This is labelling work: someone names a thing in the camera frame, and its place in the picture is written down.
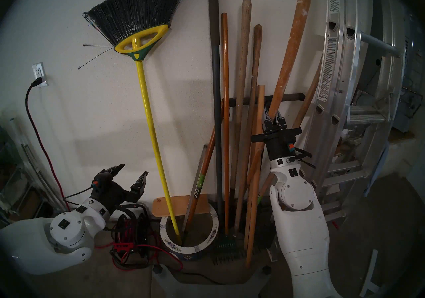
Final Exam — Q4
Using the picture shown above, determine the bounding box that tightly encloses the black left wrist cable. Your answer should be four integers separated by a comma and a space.
63, 181, 100, 200

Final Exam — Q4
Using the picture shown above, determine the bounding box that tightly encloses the aluminium extension ladder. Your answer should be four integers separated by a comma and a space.
299, 0, 412, 201

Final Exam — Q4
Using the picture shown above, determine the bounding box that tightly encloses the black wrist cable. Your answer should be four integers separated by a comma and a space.
63, 181, 100, 200
287, 143, 316, 169

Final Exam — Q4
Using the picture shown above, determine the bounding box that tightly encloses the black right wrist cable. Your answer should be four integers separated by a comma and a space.
287, 143, 316, 169

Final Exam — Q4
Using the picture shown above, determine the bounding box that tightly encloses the black cord reel red cable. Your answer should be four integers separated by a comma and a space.
110, 203, 184, 271

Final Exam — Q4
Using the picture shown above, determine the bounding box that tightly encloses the grey electrical box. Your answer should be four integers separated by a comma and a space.
393, 12, 425, 133

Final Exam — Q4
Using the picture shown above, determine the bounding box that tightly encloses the dark brown wooden handle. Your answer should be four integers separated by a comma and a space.
234, 24, 263, 233

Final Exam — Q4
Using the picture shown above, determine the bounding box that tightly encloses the aluminium step ladder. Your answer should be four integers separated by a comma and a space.
312, 103, 394, 225

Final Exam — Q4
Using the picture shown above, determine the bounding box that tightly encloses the paint-stained wooden pole white tip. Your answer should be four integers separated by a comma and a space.
246, 0, 319, 188

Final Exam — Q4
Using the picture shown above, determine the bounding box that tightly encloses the plain flat-topped wooden stick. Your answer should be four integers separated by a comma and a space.
245, 85, 266, 269

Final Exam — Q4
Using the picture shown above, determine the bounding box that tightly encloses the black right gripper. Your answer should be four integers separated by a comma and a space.
251, 108, 303, 161

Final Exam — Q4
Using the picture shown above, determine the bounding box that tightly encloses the grey pole with black grip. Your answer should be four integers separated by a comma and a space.
208, 0, 224, 215

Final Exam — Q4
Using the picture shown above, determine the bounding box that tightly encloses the cluttered storage shelf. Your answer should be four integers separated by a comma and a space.
0, 108, 68, 228

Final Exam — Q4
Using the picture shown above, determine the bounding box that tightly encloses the orange handle with green label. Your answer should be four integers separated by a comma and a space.
182, 131, 217, 238

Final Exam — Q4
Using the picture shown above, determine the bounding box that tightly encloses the leaning light brown wooden handle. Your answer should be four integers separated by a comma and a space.
259, 58, 322, 201

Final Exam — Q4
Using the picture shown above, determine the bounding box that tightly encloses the black T-handle garden tool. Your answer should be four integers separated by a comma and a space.
229, 93, 306, 107

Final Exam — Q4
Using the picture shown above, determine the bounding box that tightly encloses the white strip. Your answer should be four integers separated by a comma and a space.
360, 250, 379, 296

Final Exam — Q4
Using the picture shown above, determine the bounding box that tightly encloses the yellow-handled black bristle broom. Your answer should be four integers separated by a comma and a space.
78, 0, 199, 245

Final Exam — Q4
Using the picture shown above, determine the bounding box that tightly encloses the light wooden board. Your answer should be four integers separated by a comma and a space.
152, 194, 213, 218

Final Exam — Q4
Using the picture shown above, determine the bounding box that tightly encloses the green rake with orange handle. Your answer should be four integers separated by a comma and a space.
211, 12, 239, 265

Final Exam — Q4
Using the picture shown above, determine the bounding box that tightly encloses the floral white ceramic pot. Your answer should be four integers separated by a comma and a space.
160, 203, 220, 262

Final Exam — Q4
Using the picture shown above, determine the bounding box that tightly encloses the red and black power cord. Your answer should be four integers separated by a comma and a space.
26, 78, 72, 213

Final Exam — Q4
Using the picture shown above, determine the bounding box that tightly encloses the pale thick wooden handle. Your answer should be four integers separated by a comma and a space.
229, 0, 252, 231

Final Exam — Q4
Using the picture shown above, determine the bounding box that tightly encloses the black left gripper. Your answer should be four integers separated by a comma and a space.
91, 164, 149, 207

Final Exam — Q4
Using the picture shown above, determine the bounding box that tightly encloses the white wall outlet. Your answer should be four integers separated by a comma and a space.
33, 62, 49, 88

